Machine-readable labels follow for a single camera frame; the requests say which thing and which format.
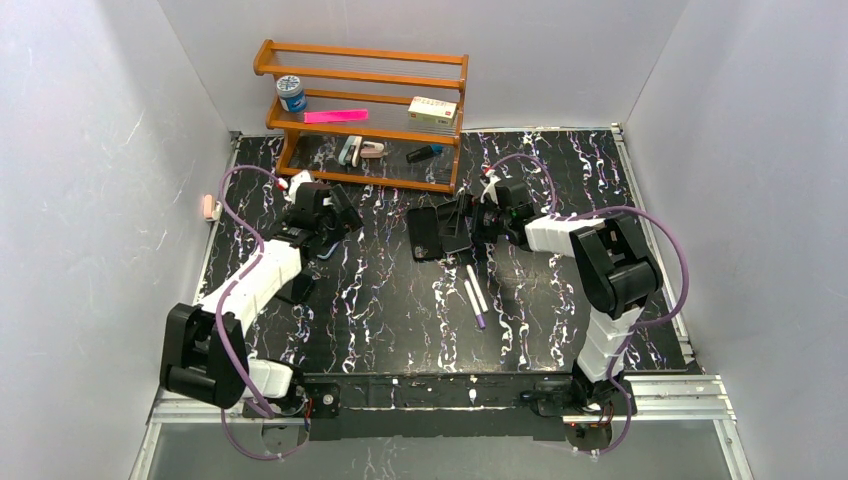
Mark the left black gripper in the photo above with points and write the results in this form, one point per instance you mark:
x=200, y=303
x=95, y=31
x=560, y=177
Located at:
x=342, y=211

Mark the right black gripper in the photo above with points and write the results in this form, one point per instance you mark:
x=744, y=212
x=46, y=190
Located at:
x=469, y=221

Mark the black phone case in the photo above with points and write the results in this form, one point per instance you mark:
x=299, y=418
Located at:
x=424, y=234

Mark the black smartphone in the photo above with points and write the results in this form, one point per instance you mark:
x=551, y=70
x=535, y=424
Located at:
x=297, y=290

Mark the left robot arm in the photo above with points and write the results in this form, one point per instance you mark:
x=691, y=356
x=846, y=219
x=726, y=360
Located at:
x=204, y=352

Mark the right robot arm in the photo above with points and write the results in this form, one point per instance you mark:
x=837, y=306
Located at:
x=618, y=272

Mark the blue phone on table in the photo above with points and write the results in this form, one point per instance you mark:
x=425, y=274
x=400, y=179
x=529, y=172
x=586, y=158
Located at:
x=328, y=252

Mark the pink small stapler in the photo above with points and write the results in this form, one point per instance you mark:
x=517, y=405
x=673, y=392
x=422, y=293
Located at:
x=372, y=150

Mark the white purple marker right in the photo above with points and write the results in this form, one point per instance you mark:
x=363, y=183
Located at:
x=476, y=288

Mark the white purple marker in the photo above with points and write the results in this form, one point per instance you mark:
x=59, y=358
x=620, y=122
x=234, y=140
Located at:
x=476, y=288
x=476, y=308

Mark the teal white stapler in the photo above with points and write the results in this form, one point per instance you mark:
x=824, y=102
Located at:
x=350, y=153

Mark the black marker blue cap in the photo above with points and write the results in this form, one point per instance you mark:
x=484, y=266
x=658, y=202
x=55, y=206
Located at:
x=424, y=153

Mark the white purple marker left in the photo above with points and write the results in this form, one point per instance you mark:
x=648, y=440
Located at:
x=476, y=308

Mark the pink flat strip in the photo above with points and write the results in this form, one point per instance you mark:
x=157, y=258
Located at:
x=335, y=116

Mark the white red cardboard box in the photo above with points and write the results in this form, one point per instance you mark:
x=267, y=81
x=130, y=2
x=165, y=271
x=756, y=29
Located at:
x=434, y=111

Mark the blue white round jar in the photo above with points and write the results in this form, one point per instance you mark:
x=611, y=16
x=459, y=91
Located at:
x=291, y=94

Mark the orange wooden shelf rack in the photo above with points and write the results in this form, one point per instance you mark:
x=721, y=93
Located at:
x=381, y=82

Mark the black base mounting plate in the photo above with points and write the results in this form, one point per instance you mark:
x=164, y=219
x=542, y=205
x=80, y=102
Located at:
x=517, y=423

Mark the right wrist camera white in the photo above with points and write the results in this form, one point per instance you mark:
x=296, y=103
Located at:
x=489, y=180

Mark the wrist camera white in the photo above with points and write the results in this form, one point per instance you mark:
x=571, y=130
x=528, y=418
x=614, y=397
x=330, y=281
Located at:
x=290, y=186
x=489, y=180

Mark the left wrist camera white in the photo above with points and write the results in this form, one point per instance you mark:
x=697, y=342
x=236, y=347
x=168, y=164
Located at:
x=290, y=186

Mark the pink wall clip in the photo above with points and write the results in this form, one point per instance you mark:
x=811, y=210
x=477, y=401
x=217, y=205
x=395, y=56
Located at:
x=211, y=208

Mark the aluminium front rail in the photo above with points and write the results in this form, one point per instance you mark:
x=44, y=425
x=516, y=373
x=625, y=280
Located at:
x=649, y=396

